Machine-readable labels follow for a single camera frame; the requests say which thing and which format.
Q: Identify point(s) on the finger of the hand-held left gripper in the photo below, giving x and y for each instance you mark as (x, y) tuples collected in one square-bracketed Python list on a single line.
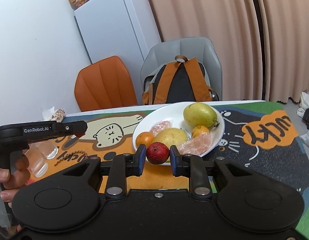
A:
[(69, 128)]

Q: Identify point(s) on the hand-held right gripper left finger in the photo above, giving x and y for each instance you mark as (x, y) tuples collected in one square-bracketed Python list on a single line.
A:
[(142, 160)]

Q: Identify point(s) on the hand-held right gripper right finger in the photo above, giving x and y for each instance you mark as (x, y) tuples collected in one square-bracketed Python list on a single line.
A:
[(173, 160)]

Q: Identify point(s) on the small red apple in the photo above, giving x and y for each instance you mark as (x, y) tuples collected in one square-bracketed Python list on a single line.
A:
[(157, 153)]

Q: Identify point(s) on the plastic-wrapped sausage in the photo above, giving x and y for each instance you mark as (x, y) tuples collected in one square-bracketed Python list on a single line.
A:
[(197, 145)]

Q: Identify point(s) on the white plate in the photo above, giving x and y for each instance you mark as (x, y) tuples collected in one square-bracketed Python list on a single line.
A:
[(174, 115)]

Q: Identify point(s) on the person's left hand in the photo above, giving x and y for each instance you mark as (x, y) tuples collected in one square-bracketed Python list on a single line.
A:
[(15, 180)]

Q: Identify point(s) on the clear snack bag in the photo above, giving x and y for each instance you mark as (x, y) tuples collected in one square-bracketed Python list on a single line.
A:
[(58, 115)]

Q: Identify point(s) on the orange tangerine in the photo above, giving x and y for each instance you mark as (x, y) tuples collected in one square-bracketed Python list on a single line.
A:
[(144, 138), (200, 131)]

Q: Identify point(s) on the yellow pomelo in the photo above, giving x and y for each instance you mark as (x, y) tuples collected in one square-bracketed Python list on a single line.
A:
[(170, 136)]

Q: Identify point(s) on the clear drinking glass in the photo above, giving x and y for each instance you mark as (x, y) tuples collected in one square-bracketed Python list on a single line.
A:
[(52, 151), (38, 165)]

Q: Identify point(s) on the plastic-wrapped grapefruit piece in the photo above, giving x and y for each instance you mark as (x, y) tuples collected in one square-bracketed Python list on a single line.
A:
[(160, 127)]

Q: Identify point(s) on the yellow-green pear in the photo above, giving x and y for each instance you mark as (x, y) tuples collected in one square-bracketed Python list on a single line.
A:
[(199, 115)]

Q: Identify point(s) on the orange chair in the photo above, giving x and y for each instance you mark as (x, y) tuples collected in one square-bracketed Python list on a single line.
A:
[(104, 85)]

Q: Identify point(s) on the orange and black backpack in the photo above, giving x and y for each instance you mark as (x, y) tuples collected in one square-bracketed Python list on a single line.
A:
[(182, 85)]

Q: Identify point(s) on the cartoon cat printed mat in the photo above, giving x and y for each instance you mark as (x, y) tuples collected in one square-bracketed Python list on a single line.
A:
[(269, 160)]

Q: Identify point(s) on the white fridge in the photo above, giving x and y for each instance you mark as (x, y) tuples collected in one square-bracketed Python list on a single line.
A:
[(114, 25)]

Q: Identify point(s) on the grey chair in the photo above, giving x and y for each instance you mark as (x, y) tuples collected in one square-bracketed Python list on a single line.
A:
[(184, 47)]

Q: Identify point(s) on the white crumpled bag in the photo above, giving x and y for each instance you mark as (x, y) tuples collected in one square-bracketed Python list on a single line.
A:
[(308, 140)]

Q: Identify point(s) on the white plastic bag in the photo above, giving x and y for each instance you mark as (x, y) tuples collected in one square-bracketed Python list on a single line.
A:
[(305, 102)]

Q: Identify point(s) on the pink curtain panel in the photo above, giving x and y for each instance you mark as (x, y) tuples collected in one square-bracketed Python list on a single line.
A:
[(289, 42), (207, 10)]

